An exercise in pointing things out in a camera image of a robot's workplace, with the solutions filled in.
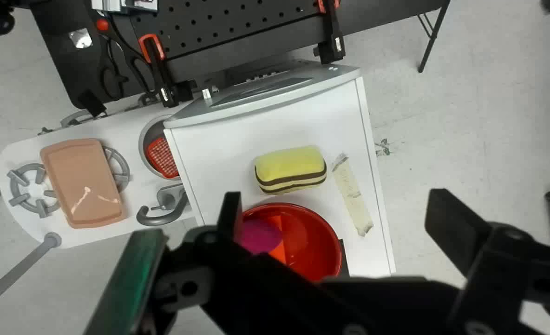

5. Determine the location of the small black rectangular block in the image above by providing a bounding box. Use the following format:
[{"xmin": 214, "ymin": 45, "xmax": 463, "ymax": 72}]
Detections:
[{"xmin": 79, "ymin": 89, "xmax": 109, "ymax": 119}]

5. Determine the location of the toy sink strainer red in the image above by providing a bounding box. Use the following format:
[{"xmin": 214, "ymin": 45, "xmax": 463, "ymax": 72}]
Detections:
[{"xmin": 140, "ymin": 119, "xmax": 183, "ymax": 182}]

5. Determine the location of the red plastic bowl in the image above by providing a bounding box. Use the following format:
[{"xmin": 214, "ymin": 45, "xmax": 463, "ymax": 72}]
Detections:
[{"xmin": 237, "ymin": 201, "xmax": 346, "ymax": 285}]

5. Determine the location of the grey toy handle bar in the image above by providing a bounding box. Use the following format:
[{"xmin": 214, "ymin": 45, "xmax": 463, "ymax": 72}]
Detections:
[{"xmin": 0, "ymin": 231, "xmax": 64, "ymax": 316}]

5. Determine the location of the yellow brown striped plush toy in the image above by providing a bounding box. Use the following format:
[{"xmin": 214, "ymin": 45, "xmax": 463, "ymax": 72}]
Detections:
[{"xmin": 252, "ymin": 145, "xmax": 332, "ymax": 193}]

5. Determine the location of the pink plastic tray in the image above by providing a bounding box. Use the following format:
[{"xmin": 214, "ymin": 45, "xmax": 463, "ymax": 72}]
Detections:
[{"xmin": 40, "ymin": 138, "xmax": 131, "ymax": 231}]

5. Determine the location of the black perforated table board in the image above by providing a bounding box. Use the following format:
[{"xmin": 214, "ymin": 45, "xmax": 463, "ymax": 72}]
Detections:
[{"xmin": 32, "ymin": 0, "xmax": 447, "ymax": 112}]

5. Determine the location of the black clamp orange handle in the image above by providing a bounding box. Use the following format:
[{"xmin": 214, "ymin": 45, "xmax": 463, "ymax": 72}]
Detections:
[
  {"xmin": 138, "ymin": 32, "xmax": 183, "ymax": 108},
  {"xmin": 315, "ymin": 0, "xmax": 350, "ymax": 65}
]

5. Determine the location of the black moulded case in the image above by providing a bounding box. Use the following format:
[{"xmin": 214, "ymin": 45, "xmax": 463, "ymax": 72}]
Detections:
[{"xmin": 58, "ymin": 11, "xmax": 135, "ymax": 112}]

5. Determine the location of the white cabinet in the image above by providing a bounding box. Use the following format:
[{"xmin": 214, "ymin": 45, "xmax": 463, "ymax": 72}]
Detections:
[{"xmin": 162, "ymin": 63, "xmax": 398, "ymax": 279}]

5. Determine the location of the black metal stand leg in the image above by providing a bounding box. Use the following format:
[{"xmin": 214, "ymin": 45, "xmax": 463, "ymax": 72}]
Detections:
[{"xmin": 417, "ymin": 0, "xmax": 454, "ymax": 74}]

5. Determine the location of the orange mesh scrubber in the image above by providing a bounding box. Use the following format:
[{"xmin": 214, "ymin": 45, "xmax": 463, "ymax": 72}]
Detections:
[{"xmin": 146, "ymin": 134, "xmax": 183, "ymax": 180}]

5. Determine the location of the grey toy faucet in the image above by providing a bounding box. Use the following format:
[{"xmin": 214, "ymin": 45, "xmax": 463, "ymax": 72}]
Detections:
[{"xmin": 136, "ymin": 184, "xmax": 190, "ymax": 227}]

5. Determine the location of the orange block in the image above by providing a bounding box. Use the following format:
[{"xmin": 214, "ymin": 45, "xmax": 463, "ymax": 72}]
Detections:
[{"xmin": 263, "ymin": 208, "xmax": 319, "ymax": 266}]

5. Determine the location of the grey toy stove burner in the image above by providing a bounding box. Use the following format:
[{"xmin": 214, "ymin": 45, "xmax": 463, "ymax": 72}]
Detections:
[
  {"xmin": 105, "ymin": 145, "xmax": 135, "ymax": 192},
  {"xmin": 6, "ymin": 162, "xmax": 60, "ymax": 220}
]

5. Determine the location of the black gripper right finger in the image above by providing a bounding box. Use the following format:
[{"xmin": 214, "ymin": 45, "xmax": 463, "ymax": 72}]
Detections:
[{"xmin": 424, "ymin": 186, "xmax": 497, "ymax": 279}]

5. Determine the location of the white tape strip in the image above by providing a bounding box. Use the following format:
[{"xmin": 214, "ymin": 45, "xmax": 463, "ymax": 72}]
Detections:
[{"xmin": 332, "ymin": 154, "xmax": 376, "ymax": 238}]

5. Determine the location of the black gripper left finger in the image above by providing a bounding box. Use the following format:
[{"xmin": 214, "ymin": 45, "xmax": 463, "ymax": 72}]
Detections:
[{"xmin": 216, "ymin": 190, "xmax": 244, "ymax": 246}]

